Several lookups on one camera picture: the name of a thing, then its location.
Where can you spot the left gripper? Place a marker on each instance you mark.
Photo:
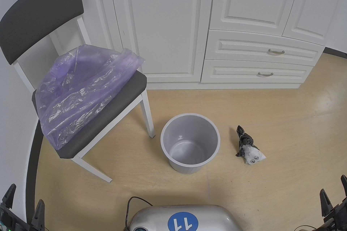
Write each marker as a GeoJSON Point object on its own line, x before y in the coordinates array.
{"type": "Point", "coordinates": [10, 220]}

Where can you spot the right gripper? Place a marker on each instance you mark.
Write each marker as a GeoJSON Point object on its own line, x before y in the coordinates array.
{"type": "Point", "coordinates": [338, 219]}

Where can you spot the white printed wrapper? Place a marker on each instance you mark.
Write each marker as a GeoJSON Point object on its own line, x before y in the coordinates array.
{"type": "Point", "coordinates": [253, 155]}

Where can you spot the black plastic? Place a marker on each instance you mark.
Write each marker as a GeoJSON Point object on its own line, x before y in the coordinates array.
{"type": "Point", "coordinates": [245, 140]}

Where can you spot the purple plastic bag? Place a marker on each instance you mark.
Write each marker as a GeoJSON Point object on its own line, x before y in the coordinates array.
{"type": "Point", "coordinates": [81, 94]}

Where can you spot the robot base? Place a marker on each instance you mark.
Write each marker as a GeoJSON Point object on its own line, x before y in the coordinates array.
{"type": "Point", "coordinates": [151, 219]}

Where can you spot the white trash bin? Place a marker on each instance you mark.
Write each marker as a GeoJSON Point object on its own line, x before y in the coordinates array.
{"type": "Point", "coordinates": [189, 143]}

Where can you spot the white chair grey cushions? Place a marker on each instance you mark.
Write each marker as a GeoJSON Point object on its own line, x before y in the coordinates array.
{"type": "Point", "coordinates": [40, 8]}

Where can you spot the white wardrobe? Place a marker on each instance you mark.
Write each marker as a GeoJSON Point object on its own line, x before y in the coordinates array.
{"type": "Point", "coordinates": [168, 8]}

